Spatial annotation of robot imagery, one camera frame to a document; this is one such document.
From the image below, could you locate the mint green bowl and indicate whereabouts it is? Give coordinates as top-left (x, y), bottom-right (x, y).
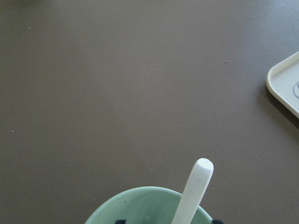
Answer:
top-left (86, 186), bottom-right (212, 224)

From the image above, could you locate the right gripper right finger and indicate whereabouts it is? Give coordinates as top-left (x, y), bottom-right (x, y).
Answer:
top-left (211, 219), bottom-right (224, 224)

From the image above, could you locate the white ceramic spoon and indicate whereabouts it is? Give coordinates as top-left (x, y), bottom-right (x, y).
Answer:
top-left (172, 158), bottom-right (214, 224)

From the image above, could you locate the cream rabbit tray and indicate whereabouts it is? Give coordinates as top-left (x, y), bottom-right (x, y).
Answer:
top-left (266, 52), bottom-right (299, 117)

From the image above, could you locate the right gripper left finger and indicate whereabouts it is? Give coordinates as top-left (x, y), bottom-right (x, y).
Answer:
top-left (116, 220), bottom-right (126, 224)

